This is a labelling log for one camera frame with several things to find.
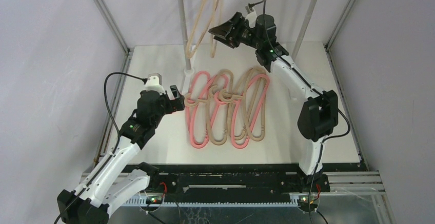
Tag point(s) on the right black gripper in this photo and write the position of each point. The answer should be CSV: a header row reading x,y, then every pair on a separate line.
x,y
236,31

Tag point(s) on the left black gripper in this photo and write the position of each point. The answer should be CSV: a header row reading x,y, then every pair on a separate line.
x,y
175,105

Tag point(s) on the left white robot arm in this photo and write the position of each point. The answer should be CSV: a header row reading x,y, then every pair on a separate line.
x,y
97,197

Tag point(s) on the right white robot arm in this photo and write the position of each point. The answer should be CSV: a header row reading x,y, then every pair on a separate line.
x,y
316,108

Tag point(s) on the beige hanger middle table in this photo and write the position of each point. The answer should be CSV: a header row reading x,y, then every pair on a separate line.
x,y
247,100

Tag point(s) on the left grey rack pole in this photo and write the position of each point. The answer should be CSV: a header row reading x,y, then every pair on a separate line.
x,y
183,24

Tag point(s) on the grey rack pole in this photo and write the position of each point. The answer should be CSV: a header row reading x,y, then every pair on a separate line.
x,y
183,24
303,28

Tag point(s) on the left circuit board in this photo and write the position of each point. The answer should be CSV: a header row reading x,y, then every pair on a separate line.
x,y
154,202

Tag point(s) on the circuit board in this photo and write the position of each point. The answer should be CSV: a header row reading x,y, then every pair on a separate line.
x,y
154,202
309,203

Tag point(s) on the right grey rack pole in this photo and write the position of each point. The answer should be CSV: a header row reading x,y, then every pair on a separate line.
x,y
303,28

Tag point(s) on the right circuit board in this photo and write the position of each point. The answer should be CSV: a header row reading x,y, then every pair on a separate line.
x,y
309,203

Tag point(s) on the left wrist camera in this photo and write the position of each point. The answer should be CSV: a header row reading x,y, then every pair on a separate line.
x,y
154,83

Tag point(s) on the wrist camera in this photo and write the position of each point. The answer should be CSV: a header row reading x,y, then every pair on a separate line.
x,y
251,15
154,83

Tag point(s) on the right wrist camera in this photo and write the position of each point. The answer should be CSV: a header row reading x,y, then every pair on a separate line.
x,y
251,15

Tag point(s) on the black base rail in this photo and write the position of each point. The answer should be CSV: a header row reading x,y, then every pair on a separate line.
x,y
239,183

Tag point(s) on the left aluminium frame post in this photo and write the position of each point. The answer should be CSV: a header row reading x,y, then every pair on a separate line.
x,y
112,25

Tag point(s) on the aluminium frame post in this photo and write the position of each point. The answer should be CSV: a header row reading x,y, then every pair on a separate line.
x,y
112,25
340,24

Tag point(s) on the right aluminium frame post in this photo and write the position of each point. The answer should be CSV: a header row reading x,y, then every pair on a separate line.
x,y
340,24

